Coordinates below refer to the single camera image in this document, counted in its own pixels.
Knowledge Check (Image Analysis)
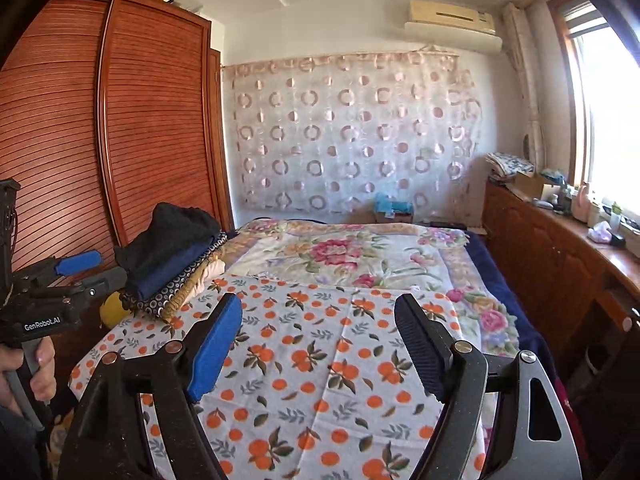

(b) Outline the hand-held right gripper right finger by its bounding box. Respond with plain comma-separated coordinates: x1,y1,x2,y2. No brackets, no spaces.
394,293,583,480

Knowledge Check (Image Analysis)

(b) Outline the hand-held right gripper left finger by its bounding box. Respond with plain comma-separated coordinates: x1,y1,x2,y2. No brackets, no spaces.
57,292,244,480

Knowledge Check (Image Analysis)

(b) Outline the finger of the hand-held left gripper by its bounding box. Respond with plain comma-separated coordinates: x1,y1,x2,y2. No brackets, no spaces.
65,266,128,306
15,250,103,291

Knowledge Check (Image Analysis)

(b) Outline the stack of folded dark clothes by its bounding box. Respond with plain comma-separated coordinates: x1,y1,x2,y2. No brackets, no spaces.
120,232,228,318

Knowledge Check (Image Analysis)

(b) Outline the person's left hand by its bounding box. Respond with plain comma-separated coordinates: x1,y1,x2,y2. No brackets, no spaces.
0,335,57,418

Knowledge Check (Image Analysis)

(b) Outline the yellow plush toy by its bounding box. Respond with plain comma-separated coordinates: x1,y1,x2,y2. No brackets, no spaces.
100,290,133,328

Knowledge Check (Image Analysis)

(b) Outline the beige folded garment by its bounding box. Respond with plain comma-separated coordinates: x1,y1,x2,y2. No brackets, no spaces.
159,255,226,323

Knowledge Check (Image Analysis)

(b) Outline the navy folded garment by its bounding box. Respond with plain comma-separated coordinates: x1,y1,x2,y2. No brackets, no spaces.
125,240,221,301

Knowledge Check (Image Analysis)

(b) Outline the navy bed sheet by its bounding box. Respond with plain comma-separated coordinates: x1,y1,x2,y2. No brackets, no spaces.
465,230,556,376

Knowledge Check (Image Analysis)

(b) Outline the orange fruit print sheet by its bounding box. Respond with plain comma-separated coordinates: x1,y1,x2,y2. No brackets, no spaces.
67,272,501,480

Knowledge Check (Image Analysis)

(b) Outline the floral blanket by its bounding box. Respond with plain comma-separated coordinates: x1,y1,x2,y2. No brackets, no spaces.
220,217,521,351

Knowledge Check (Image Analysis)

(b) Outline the small cardboard box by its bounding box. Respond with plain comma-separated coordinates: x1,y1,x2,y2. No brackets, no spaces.
375,209,415,225

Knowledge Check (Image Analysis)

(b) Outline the blue tissue pack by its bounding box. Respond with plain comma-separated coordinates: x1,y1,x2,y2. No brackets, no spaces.
375,194,415,213

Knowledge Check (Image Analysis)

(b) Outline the long wooden cabinet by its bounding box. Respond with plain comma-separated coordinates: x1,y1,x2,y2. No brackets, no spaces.
482,180,640,376

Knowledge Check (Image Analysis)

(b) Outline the open cardboard box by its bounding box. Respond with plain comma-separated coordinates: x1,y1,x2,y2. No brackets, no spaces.
515,171,556,198

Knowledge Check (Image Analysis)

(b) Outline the stack of patterned folded cloths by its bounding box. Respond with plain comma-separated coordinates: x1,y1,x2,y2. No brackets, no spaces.
485,152,536,181

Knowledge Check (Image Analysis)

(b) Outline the crumpled plastic bag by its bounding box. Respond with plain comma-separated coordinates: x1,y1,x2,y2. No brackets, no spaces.
587,220,613,245

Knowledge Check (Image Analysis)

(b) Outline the pink bottle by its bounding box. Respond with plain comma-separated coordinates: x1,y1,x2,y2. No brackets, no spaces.
570,182,593,223

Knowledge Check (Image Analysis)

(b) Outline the circle patterned sheer curtain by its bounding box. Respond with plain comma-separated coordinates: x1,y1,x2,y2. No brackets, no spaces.
222,47,483,216

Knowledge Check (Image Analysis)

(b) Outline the white window curtain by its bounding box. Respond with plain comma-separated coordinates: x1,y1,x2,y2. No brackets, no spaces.
502,2,546,171

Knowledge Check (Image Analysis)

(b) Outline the wooden framed window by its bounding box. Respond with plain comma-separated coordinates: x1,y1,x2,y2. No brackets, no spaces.
547,0,640,241

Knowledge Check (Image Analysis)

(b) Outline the cream air conditioner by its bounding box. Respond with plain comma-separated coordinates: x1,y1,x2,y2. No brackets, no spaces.
404,0,503,56

